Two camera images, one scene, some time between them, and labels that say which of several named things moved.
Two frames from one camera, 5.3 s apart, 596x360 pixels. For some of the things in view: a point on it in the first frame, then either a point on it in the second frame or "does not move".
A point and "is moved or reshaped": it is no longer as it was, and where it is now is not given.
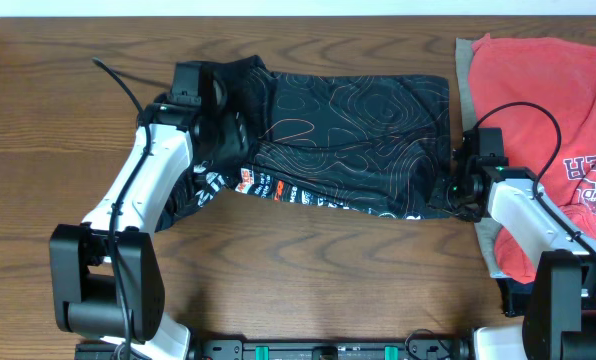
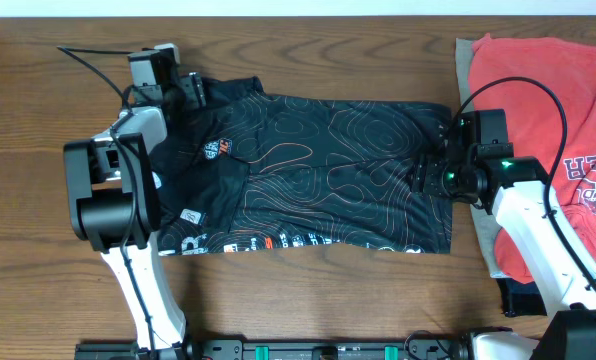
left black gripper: (239, 136) → (197, 92)
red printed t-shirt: (579, 177) does not move
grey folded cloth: (486, 229) does not move
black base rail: (302, 347) does not move
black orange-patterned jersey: (364, 143) is moved or reshaped
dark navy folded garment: (515, 296) does not move
